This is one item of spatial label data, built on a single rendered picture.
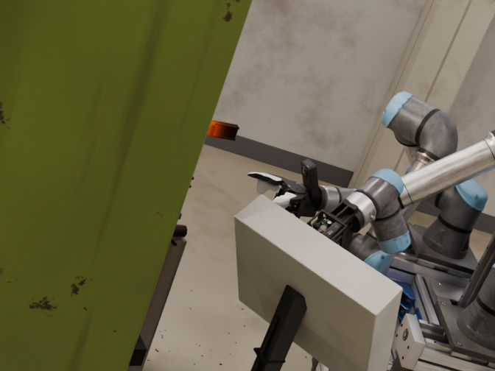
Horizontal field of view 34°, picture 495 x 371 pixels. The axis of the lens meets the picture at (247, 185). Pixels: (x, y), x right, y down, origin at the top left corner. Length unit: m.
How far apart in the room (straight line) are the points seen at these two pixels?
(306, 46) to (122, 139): 3.53
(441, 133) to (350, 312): 0.92
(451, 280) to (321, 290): 1.29
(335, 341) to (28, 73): 0.75
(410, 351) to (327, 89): 2.91
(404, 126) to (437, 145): 0.11
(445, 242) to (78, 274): 1.45
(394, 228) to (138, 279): 0.63
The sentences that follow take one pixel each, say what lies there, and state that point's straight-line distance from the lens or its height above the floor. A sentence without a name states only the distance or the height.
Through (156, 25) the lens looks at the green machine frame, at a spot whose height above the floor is 1.49.
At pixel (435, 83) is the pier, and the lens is 4.76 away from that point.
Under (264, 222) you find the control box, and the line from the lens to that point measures 1.56.
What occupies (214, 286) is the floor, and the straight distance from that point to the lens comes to 3.63.
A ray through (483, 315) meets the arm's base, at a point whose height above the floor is 0.89.
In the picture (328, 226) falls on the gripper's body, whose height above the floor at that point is 1.12.
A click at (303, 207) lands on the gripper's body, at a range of 2.22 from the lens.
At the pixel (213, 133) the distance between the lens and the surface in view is 2.48.
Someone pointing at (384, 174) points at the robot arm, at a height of 1.23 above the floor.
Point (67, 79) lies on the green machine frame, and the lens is 1.34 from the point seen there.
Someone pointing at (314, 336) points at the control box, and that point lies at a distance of 1.65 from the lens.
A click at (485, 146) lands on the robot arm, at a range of 2.05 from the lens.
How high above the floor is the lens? 1.83
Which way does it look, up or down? 23 degrees down
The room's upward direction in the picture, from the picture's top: 20 degrees clockwise
